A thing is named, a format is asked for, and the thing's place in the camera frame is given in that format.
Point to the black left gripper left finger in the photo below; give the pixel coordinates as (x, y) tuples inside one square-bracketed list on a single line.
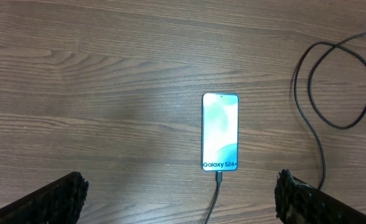
[(59, 202)]

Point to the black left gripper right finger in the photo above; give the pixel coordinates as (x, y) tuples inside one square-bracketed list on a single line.
[(300, 203)]

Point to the blue Samsung Galaxy smartphone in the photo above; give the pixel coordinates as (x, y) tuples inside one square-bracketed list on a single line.
[(220, 132)]

